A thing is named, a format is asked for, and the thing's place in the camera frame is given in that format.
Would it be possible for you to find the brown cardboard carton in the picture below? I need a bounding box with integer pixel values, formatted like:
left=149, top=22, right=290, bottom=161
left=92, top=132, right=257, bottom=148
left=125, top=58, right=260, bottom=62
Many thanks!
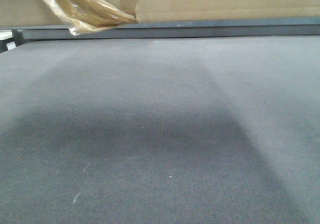
left=0, top=0, right=320, bottom=30

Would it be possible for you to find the dark conveyor side frame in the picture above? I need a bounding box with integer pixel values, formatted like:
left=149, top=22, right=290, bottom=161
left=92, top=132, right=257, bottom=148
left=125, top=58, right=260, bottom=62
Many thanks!
left=12, top=17, right=320, bottom=42

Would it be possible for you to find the dark grey conveyor belt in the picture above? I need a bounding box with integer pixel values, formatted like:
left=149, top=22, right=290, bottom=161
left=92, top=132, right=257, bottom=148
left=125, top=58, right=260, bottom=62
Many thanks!
left=0, top=36, right=320, bottom=224

